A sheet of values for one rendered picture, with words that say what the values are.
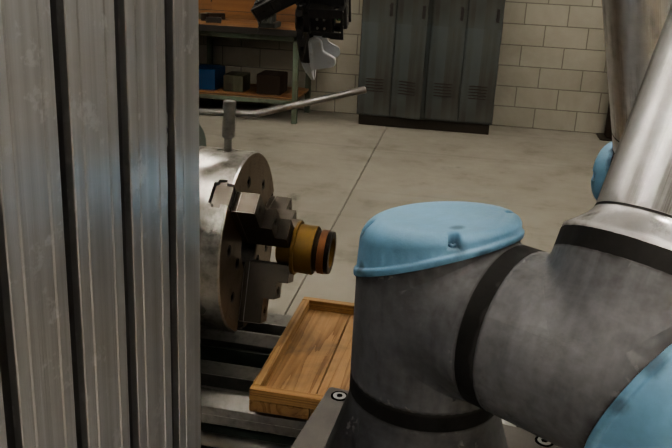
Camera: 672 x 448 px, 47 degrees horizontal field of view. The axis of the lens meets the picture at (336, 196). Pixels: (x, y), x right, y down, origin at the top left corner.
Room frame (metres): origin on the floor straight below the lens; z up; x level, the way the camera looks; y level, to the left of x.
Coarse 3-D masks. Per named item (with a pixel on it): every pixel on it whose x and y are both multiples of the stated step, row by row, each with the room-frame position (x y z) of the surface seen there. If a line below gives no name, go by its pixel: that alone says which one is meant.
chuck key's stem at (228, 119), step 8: (224, 104) 1.27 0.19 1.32; (232, 104) 1.27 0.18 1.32; (224, 112) 1.27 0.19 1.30; (232, 112) 1.27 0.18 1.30; (224, 120) 1.27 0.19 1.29; (232, 120) 1.27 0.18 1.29; (224, 128) 1.27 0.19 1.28; (232, 128) 1.27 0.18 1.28; (224, 136) 1.27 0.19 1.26; (232, 136) 1.27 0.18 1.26; (224, 144) 1.27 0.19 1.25
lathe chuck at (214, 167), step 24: (216, 168) 1.21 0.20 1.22; (240, 168) 1.21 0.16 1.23; (264, 168) 1.34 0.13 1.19; (264, 192) 1.34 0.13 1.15; (216, 216) 1.13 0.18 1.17; (216, 240) 1.12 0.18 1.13; (240, 240) 1.21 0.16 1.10; (216, 264) 1.11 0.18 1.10; (240, 264) 1.21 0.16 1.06; (216, 288) 1.11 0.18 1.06; (240, 288) 1.21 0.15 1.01; (216, 312) 1.12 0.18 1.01
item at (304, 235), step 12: (300, 228) 1.23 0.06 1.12; (312, 228) 1.23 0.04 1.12; (300, 240) 1.21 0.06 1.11; (312, 240) 1.21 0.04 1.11; (324, 240) 1.21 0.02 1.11; (276, 252) 1.22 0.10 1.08; (288, 252) 1.22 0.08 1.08; (300, 252) 1.20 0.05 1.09; (312, 252) 1.21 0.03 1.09; (324, 252) 1.20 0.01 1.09; (288, 264) 1.23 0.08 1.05; (300, 264) 1.20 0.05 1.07; (312, 264) 1.21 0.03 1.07; (324, 264) 1.20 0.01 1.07
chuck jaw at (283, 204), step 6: (270, 198) 1.38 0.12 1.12; (276, 198) 1.38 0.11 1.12; (282, 198) 1.38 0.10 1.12; (288, 198) 1.38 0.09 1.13; (270, 204) 1.35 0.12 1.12; (276, 204) 1.35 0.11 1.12; (282, 204) 1.35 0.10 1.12; (288, 204) 1.36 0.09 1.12; (282, 210) 1.33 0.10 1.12; (288, 210) 1.33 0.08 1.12; (294, 210) 1.33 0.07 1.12; (282, 216) 1.31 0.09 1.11; (288, 216) 1.31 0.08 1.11; (294, 216) 1.32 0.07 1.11; (294, 222) 1.29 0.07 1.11; (294, 228) 1.27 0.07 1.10
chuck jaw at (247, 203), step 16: (224, 192) 1.17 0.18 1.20; (240, 192) 1.18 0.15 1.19; (240, 208) 1.16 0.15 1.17; (256, 208) 1.16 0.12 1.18; (240, 224) 1.18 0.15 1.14; (256, 224) 1.17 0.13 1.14; (272, 224) 1.18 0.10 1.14; (288, 224) 1.21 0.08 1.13; (256, 240) 1.21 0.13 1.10; (272, 240) 1.20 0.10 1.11; (288, 240) 1.20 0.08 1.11
